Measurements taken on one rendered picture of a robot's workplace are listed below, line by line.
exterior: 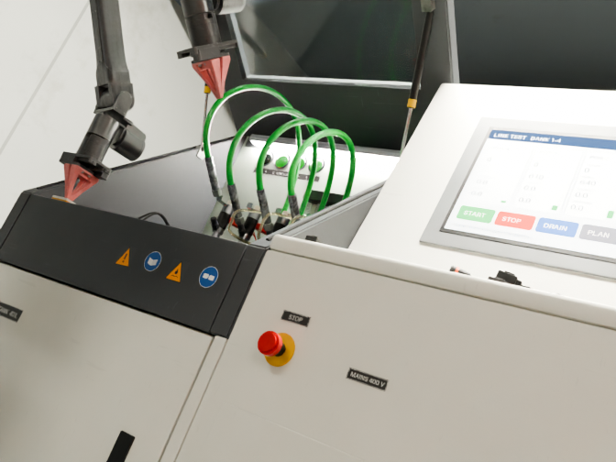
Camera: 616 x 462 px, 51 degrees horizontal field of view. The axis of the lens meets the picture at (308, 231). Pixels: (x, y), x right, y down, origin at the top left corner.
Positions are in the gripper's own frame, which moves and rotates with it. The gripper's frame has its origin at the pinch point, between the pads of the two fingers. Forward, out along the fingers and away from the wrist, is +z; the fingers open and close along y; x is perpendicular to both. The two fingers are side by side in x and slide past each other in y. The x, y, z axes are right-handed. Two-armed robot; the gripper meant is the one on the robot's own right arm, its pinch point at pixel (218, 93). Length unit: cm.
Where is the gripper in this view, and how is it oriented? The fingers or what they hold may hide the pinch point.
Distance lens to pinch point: 127.9
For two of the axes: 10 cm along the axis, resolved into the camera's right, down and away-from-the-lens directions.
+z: 2.1, 9.5, 2.5
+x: -6.7, -0.5, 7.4
